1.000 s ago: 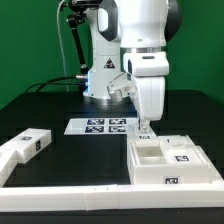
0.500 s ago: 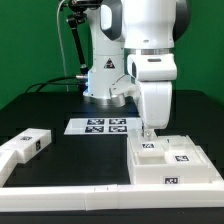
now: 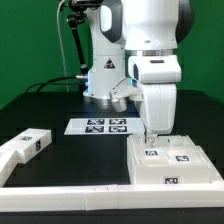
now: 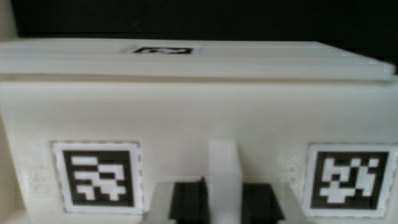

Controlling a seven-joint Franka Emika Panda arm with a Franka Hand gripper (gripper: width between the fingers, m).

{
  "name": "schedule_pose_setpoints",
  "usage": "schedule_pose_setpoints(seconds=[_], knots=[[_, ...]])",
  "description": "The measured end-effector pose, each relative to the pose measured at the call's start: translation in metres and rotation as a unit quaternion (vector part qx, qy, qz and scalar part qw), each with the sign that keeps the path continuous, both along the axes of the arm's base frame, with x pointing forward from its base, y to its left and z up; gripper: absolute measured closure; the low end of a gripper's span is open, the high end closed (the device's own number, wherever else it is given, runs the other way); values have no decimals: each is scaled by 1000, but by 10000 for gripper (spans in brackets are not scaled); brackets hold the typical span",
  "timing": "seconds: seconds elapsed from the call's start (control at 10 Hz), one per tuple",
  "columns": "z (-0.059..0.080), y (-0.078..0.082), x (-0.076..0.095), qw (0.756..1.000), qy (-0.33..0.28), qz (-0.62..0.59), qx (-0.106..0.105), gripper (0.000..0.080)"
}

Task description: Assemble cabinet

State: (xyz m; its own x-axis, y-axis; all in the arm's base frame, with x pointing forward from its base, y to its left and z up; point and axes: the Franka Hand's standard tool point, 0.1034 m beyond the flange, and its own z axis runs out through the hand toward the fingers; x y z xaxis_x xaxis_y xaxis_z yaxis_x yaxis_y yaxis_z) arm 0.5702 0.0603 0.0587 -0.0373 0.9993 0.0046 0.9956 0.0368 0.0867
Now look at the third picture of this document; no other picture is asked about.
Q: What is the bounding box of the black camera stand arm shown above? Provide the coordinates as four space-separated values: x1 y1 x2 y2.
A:
67 0 103 76

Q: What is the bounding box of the white marker base plate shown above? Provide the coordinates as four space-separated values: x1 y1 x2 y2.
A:
64 118 144 135

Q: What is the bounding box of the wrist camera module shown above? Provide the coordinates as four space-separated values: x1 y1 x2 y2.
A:
110 84 140 112

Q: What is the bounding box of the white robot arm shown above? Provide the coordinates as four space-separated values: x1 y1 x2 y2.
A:
69 0 194 143

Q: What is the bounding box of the white cabinet top block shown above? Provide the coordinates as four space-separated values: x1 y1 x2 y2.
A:
0 128 52 164

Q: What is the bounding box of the white U-shaped fence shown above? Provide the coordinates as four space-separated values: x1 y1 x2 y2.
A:
0 150 224 212

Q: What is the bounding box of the grey hanging cable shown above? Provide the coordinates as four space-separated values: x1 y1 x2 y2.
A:
56 0 70 93

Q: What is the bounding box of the black cable bundle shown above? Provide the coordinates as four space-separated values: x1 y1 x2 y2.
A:
25 75 89 94

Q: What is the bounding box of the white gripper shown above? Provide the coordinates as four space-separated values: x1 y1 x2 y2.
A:
128 55 181 144

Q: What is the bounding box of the white cabinet box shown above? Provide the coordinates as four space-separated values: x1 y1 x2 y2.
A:
127 135 223 185

